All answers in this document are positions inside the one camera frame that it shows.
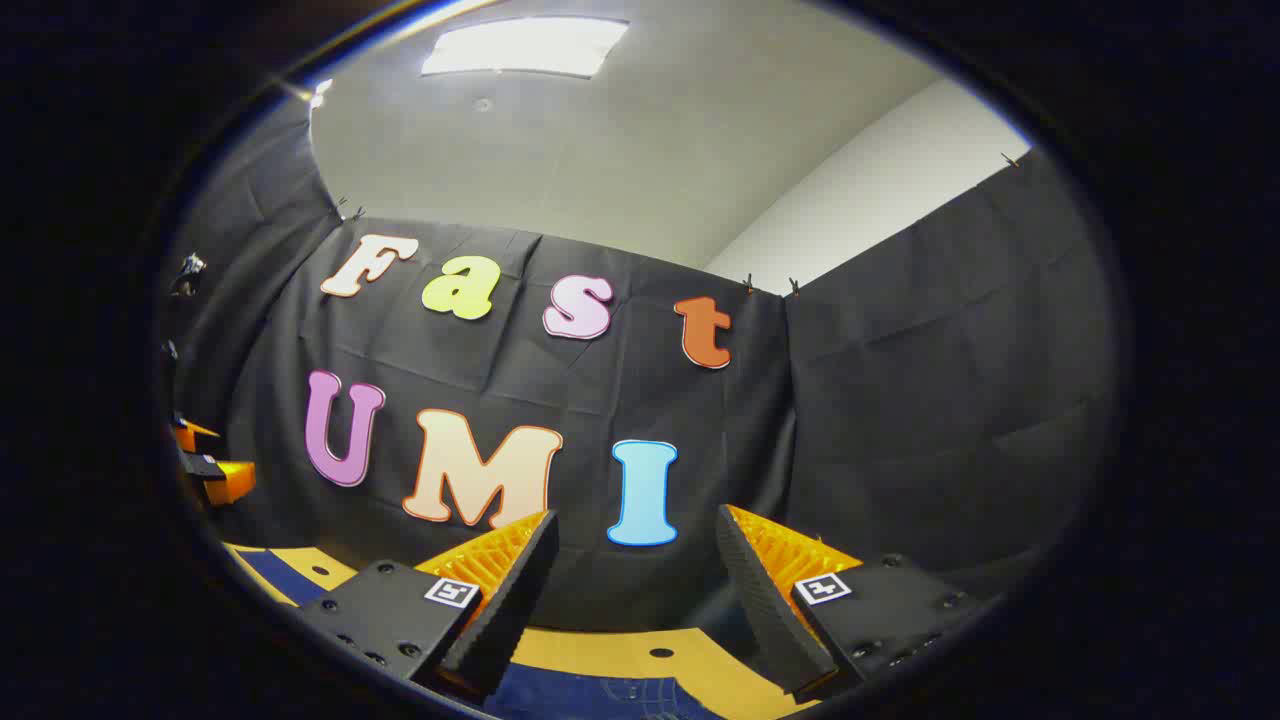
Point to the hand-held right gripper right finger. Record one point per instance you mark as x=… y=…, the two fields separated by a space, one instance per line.
x=765 y=610

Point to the blue denim jeans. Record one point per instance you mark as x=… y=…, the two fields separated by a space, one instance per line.
x=590 y=695

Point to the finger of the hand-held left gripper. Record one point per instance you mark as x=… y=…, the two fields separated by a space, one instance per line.
x=235 y=482
x=190 y=435

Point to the rectangular ceiling light panel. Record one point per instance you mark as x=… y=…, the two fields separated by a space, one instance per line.
x=520 y=45

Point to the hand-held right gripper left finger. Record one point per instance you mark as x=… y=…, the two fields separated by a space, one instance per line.
x=510 y=620

